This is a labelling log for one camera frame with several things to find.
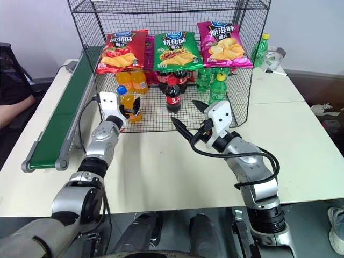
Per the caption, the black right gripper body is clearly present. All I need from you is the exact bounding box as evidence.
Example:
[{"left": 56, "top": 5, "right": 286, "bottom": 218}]
[{"left": 189, "top": 119, "right": 216, "bottom": 147}]

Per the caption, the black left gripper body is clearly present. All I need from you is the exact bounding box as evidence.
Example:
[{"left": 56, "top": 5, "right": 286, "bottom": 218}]
[{"left": 119, "top": 105, "right": 138, "bottom": 119}]

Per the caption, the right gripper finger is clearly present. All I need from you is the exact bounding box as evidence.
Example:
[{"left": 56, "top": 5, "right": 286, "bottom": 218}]
[
  {"left": 192, "top": 99, "right": 209, "bottom": 115},
  {"left": 170, "top": 116, "right": 193, "bottom": 141}
]

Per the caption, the orange soda bottle blue cap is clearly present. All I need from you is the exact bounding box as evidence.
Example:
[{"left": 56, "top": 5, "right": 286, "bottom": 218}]
[{"left": 116, "top": 85, "right": 143, "bottom": 124}]

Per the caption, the green conveyor belt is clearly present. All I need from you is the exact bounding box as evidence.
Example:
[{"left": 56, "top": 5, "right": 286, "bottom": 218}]
[{"left": 21, "top": 45, "right": 105, "bottom": 173}]

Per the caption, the grey conveyor motor box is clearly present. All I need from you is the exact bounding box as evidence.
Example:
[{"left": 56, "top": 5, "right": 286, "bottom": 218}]
[{"left": 65, "top": 60, "right": 78, "bottom": 74}]

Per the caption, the green soda bottle yellow cap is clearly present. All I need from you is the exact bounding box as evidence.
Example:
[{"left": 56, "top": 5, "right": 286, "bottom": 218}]
[
  {"left": 208, "top": 72, "right": 229, "bottom": 105},
  {"left": 250, "top": 32, "right": 270, "bottom": 68}
]

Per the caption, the cola bottle red cap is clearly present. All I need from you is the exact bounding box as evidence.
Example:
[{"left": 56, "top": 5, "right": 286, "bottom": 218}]
[{"left": 164, "top": 79, "right": 183, "bottom": 113}]

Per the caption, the magenta box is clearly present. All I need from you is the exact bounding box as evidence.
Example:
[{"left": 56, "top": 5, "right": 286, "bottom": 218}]
[{"left": 144, "top": 34, "right": 160, "bottom": 87}]

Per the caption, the red chips bag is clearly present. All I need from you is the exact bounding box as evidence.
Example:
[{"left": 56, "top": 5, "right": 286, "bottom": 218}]
[{"left": 95, "top": 28, "right": 149, "bottom": 75}]

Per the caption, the green chips bag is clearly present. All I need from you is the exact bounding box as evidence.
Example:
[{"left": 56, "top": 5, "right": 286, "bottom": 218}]
[{"left": 153, "top": 31, "right": 204, "bottom": 72}]

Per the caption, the magenta chips bag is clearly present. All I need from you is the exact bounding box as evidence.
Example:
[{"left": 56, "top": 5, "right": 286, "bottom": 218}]
[{"left": 197, "top": 20, "right": 254, "bottom": 68}]

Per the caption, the person in black shirt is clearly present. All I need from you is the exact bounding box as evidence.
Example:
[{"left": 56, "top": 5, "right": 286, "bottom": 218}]
[{"left": 0, "top": 68, "right": 37, "bottom": 130}]

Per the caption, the black mesh office chair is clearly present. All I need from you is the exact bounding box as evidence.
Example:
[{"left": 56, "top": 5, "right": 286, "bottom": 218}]
[{"left": 0, "top": 42, "right": 45, "bottom": 95}]

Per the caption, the blue white sneaker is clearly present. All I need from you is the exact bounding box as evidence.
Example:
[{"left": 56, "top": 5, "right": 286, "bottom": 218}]
[{"left": 327, "top": 206, "right": 344, "bottom": 255}]

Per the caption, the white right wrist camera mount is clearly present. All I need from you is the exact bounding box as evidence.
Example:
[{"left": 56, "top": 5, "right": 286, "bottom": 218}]
[{"left": 203, "top": 101, "right": 232, "bottom": 148}]

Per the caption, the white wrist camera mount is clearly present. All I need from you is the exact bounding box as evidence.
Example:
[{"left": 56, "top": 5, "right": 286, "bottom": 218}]
[
  {"left": 98, "top": 91, "right": 127, "bottom": 121},
  {"left": 203, "top": 101, "right": 232, "bottom": 148}
]

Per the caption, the black wire mesh rack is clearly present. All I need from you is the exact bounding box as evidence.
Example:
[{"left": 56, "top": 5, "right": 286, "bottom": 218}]
[{"left": 66, "top": 0, "right": 271, "bottom": 134}]

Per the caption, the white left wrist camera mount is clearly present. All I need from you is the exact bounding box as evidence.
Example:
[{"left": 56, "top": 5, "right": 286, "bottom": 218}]
[{"left": 98, "top": 91, "right": 127, "bottom": 121}]

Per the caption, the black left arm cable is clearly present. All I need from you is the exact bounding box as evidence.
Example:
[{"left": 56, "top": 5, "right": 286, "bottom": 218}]
[{"left": 78, "top": 95, "right": 102, "bottom": 156}]

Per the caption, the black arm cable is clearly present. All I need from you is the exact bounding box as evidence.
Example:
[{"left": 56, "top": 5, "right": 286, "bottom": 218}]
[
  {"left": 78, "top": 95, "right": 102, "bottom": 156},
  {"left": 190, "top": 144, "right": 280, "bottom": 190}
]

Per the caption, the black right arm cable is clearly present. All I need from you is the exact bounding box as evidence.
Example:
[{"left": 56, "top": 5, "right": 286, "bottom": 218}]
[{"left": 190, "top": 144, "right": 280, "bottom": 190}]

